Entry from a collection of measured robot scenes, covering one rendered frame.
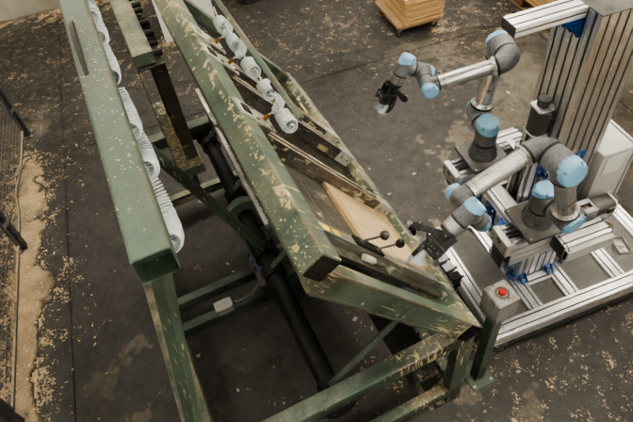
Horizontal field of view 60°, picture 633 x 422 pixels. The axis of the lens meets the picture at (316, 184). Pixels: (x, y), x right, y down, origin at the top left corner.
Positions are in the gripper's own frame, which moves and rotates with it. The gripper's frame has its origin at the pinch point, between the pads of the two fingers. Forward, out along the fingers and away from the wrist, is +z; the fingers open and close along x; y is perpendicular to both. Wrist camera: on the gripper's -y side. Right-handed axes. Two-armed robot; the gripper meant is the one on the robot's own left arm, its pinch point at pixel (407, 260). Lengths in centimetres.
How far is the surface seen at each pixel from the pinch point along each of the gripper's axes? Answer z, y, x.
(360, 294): 11.6, 2.2, -34.1
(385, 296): 9.0, 6.9, -22.0
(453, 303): 9, 22, 52
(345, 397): 67, 23, 22
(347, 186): 7, -49, 35
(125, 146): 17, -63, -93
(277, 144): 6, -68, -13
